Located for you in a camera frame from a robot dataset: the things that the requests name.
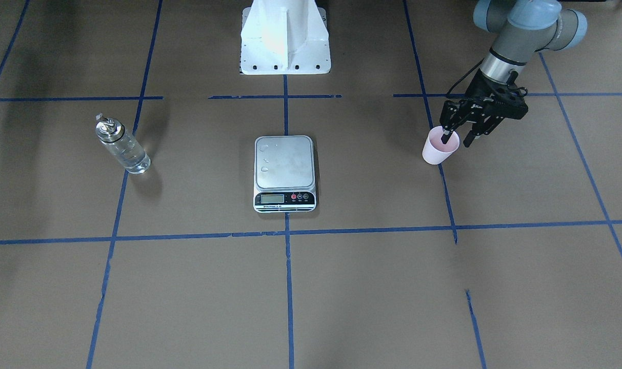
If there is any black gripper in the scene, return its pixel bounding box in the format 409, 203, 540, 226
439, 69, 529, 148

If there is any pink paper cup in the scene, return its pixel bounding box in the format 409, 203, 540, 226
423, 127, 461, 165

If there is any clear glass sauce bottle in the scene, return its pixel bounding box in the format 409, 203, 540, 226
95, 114, 151, 174

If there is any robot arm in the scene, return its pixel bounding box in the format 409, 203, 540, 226
439, 1, 588, 147

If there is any silver digital kitchen scale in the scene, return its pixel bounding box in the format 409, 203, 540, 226
253, 135, 317, 213

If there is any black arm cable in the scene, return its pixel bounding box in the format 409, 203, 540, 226
446, 59, 483, 100

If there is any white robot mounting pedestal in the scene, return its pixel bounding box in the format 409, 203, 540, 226
239, 1, 332, 75

